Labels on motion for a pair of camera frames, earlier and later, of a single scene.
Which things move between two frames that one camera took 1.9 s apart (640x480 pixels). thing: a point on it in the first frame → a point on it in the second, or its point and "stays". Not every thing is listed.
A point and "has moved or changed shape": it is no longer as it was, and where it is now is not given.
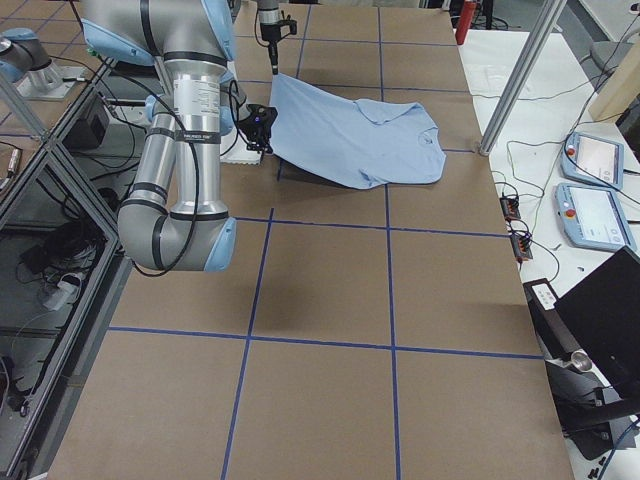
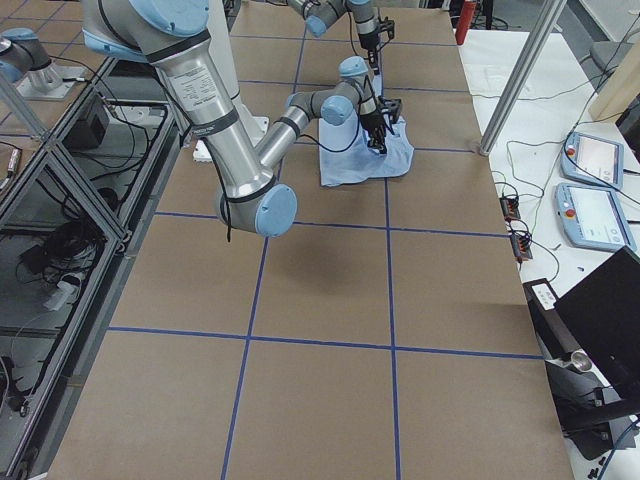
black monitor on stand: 597,391 stays
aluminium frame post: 523,73 stays
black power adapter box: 85,135 stays
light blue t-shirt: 363,142 has moved or changed shape
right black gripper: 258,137 → 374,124
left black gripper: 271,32 → 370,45
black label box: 557,337 stays
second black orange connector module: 520,243 stays
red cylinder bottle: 467,12 stays
